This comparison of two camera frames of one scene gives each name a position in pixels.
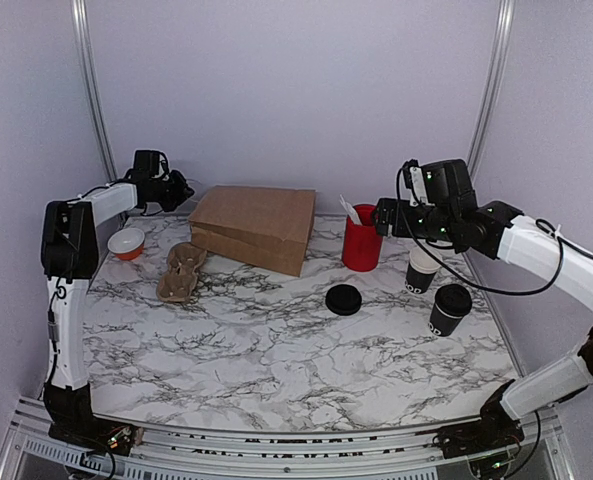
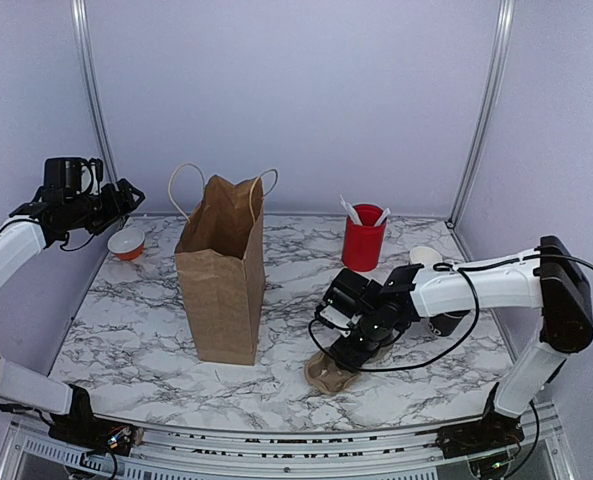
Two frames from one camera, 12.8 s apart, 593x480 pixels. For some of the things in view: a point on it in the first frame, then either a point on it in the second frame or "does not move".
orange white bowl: [127, 243] does not move
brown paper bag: [266, 227] → [221, 262]
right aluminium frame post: [493, 86] does not move
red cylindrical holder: [361, 244] does not move
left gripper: [182, 192] → [114, 209]
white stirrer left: [350, 210] does not move
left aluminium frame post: [84, 31] does not move
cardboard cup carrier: [177, 283] → [327, 375]
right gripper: [400, 228] → [352, 358]
